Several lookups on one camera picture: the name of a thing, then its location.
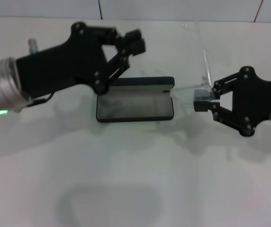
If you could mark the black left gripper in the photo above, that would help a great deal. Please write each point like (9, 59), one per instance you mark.
(66, 66)

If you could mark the clear white glasses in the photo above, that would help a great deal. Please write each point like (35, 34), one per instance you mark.
(206, 63)

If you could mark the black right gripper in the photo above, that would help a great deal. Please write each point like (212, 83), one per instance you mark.
(251, 101)

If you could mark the left gripper silver connector post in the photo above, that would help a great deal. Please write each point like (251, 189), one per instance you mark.
(33, 46)

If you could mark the black glasses case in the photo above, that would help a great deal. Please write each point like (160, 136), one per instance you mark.
(135, 108)

